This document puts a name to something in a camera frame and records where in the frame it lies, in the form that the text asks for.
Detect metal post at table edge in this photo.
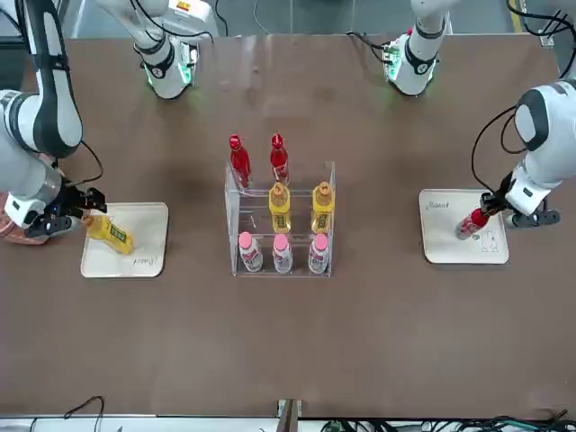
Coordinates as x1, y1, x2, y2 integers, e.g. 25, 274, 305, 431
275, 397, 303, 432

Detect yellow pear drink bottle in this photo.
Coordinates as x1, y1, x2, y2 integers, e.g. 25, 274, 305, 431
267, 181, 293, 234
311, 180, 336, 234
81, 212, 136, 257

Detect black left base cable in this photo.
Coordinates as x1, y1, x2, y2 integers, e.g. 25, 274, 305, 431
345, 30, 393, 63

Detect tangled black cables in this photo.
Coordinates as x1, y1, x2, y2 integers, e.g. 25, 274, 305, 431
322, 407, 576, 432

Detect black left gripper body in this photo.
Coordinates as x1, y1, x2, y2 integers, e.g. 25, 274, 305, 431
491, 170, 516, 213

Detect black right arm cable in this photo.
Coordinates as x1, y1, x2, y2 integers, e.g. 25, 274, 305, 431
55, 139, 106, 190

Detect white rabbit print tray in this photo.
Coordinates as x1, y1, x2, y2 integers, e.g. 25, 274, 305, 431
418, 188, 510, 266
79, 202, 170, 279

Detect white bottle pink cap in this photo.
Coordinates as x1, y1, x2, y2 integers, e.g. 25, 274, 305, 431
271, 233, 294, 275
237, 230, 265, 274
307, 232, 330, 275

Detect thin black loose cable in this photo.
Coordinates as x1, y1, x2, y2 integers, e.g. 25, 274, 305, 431
62, 395, 107, 432

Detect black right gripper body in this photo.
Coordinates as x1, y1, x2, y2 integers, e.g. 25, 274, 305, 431
44, 178, 86, 221

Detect clear acrylic tiered shelf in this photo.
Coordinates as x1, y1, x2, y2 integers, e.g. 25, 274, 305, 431
223, 160, 337, 278

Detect red cola bottle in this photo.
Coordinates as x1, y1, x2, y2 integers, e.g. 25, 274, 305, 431
269, 132, 291, 184
454, 207, 492, 241
228, 132, 253, 188

